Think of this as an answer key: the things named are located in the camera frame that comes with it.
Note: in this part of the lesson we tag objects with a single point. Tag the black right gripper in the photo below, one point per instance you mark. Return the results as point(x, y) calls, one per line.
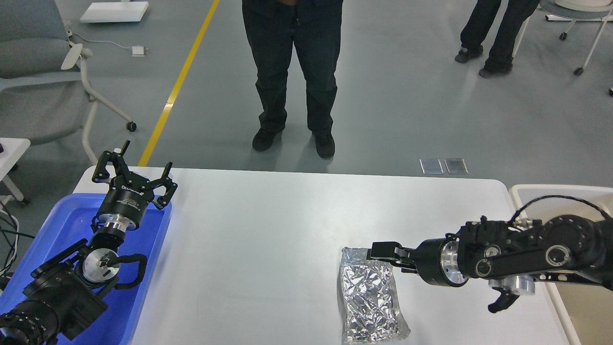
point(435, 260)

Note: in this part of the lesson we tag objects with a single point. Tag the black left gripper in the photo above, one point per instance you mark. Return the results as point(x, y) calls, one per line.
point(125, 203)

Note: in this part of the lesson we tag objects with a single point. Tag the silver foil bag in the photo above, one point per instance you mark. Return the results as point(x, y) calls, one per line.
point(370, 310)

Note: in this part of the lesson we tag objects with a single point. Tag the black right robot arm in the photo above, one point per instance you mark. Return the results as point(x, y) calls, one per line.
point(512, 255)

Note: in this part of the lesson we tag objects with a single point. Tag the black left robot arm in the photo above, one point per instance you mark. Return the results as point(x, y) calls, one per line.
point(67, 292)

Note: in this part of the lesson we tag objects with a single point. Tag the blue plastic tray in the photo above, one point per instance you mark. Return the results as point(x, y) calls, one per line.
point(70, 221)

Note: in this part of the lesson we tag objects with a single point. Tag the left metal floor plate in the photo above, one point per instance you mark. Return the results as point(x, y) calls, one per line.
point(431, 166)

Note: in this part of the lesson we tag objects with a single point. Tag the metal floor plate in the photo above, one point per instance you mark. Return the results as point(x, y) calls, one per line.
point(431, 166)
point(456, 166)

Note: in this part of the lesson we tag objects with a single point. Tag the right metal floor plate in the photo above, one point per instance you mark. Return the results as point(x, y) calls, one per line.
point(456, 166)

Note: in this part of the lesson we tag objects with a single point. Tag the grey office chair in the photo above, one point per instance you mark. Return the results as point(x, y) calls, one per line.
point(45, 90)

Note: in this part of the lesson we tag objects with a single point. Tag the white side table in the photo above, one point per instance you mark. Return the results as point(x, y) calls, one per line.
point(13, 149)

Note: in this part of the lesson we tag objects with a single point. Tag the white plastic bin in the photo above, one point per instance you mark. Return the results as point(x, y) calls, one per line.
point(585, 311)

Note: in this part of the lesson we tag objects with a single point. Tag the white chair on casters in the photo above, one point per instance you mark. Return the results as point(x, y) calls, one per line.
point(580, 11)

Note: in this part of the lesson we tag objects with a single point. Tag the white power adapter with cable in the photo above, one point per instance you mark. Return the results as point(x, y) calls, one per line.
point(135, 51)

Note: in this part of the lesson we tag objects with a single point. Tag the white flat base plate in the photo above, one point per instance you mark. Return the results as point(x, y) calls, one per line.
point(115, 12)

